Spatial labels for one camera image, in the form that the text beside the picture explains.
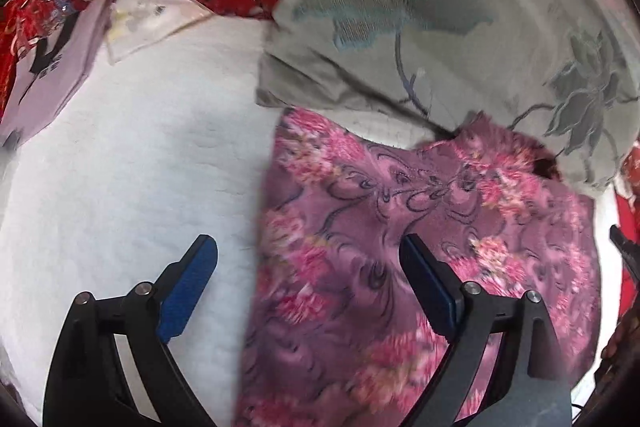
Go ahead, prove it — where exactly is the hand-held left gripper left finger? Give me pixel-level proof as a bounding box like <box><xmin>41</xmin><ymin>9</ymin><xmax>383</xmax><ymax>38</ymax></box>
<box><xmin>42</xmin><ymin>234</ymin><xmax>218</xmax><ymax>427</ymax></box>

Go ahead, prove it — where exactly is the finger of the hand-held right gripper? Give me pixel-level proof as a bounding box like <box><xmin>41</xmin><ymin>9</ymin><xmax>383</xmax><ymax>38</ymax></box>
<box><xmin>609</xmin><ymin>224</ymin><xmax>640</xmax><ymax>295</ymax></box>

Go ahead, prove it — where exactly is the white quilted bedspread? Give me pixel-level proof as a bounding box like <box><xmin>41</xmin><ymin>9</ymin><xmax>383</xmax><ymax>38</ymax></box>
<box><xmin>0</xmin><ymin>9</ymin><xmax>631</xmax><ymax>427</ymax></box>

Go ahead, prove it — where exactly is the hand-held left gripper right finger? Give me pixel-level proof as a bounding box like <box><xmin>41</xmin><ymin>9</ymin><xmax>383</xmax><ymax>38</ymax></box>
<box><xmin>399</xmin><ymin>233</ymin><xmax>573</xmax><ymax>427</ymax></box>

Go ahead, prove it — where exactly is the white plastic packet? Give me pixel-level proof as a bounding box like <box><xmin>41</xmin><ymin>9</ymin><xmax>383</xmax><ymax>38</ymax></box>
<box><xmin>106</xmin><ymin>0</ymin><xmax>215</xmax><ymax>62</ymax></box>

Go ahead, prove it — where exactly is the purple floral long-sleeve top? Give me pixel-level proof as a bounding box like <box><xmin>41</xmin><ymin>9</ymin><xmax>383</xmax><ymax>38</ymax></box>
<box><xmin>234</xmin><ymin>107</ymin><xmax>602</xmax><ymax>427</ymax></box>

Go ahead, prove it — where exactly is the person's right hand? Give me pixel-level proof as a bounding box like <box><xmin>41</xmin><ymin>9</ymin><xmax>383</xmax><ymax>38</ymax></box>
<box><xmin>599</xmin><ymin>319</ymin><xmax>628</xmax><ymax>360</ymax></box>

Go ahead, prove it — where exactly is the plain red cloth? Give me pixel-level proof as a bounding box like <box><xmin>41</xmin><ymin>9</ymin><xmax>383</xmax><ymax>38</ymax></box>
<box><xmin>614</xmin><ymin>151</ymin><xmax>640</xmax><ymax>325</ymax></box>

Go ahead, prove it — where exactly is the grey floral pillow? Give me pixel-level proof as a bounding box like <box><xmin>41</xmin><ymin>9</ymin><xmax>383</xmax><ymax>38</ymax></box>
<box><xmin>255</xmin><ymin>0</ymin><xmax>640</xmax><ymax>194</ymax></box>

